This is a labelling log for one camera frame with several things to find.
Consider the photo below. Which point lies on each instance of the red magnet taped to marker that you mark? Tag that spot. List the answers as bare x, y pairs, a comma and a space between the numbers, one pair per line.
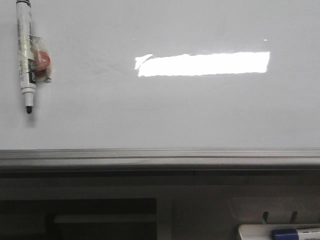
42, 61

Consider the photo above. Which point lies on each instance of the white black whiteboard marker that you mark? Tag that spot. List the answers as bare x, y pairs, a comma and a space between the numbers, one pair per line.
26, 56

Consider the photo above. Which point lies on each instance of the white whiteboard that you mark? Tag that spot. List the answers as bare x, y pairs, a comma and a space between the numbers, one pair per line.
166, 74

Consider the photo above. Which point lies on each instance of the white shelf board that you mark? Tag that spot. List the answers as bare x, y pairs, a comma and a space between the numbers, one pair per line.
105, 218

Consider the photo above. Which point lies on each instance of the left metal tray hook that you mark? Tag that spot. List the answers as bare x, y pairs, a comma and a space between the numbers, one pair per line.
265, 217

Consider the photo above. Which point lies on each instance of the metal tray hook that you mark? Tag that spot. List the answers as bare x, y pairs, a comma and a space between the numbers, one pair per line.
293, 217
265, 217

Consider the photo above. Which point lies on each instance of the white marker tray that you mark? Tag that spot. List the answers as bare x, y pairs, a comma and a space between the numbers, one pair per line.
264, 231

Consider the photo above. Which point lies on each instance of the right metal tray hook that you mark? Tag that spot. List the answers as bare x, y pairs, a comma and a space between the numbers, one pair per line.
293, 217

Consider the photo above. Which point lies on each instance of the blue capped marker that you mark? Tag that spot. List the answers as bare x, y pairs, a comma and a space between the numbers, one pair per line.
296, 234

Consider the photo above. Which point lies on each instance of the grey aluminium whiteboard frame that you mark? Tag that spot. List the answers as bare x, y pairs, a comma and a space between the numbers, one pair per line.
41, 161

